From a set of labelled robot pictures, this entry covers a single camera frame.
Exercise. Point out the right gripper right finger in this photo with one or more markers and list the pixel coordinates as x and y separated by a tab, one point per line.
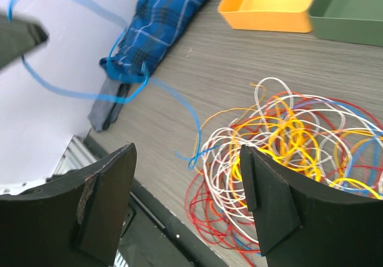
301	222

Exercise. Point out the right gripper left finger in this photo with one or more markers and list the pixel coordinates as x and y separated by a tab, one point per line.
75	220

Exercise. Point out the green plastic bin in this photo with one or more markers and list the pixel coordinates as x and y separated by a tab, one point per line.
349	21

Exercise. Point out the yellow plastic bin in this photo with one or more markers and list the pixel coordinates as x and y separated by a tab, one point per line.
267	15

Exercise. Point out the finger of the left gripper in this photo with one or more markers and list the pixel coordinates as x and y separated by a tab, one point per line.
19	36

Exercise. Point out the grey folded cloth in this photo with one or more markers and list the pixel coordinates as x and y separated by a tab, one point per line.
104	113

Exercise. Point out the blue plaid cloth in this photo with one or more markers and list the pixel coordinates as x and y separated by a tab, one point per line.
155	27

